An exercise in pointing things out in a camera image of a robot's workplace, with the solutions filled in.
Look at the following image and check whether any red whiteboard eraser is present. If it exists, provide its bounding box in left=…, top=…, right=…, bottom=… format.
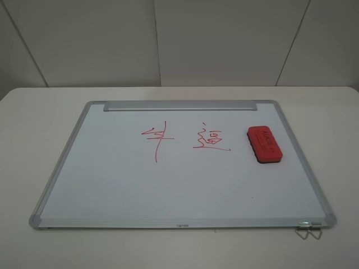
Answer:
left=247, top=126, right=283, bottom=164

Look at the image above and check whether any white aluminium-framed whiteboard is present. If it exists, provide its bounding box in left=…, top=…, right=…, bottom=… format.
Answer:
left=29, top=100, right=337, bottom=229

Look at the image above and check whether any grey aluminium pen tray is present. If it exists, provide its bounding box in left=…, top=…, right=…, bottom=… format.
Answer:
left=103, top=100, right=257, bottom=112

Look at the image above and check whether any left metal hanging clip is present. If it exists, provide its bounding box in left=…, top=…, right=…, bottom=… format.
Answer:
left=296, top=222, right=311, bottom=240

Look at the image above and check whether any metal hanging clip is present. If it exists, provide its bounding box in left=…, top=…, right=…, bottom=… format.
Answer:
left=296, top=222, right=311, bottom=240
left=307, top=222, right=323, bottom=240

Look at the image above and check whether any right metal hanging clip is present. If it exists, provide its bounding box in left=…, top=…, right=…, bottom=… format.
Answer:
left=307, top=222, right=323, bottom=240

